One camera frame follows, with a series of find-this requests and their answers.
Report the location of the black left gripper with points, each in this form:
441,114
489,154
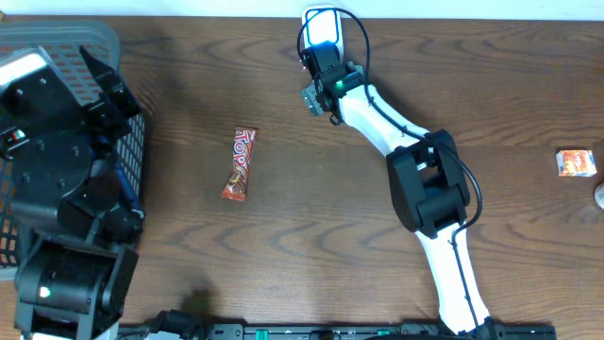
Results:
105,111

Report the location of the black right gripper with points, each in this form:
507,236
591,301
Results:
310,93

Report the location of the red white snack packet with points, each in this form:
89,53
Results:
237,183

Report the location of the orange Kleenex tissue pack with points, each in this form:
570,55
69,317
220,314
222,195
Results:
576,163

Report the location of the green lid white jar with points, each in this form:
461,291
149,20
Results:
599,195

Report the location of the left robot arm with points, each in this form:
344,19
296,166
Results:
79,219

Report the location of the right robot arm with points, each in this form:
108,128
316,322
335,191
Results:
430,186

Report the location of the white barcode scanner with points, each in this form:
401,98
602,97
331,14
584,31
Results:
322,25

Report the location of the grey plastic mesh basket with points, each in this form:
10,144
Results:
61,41

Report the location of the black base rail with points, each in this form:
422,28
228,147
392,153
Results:
180,326

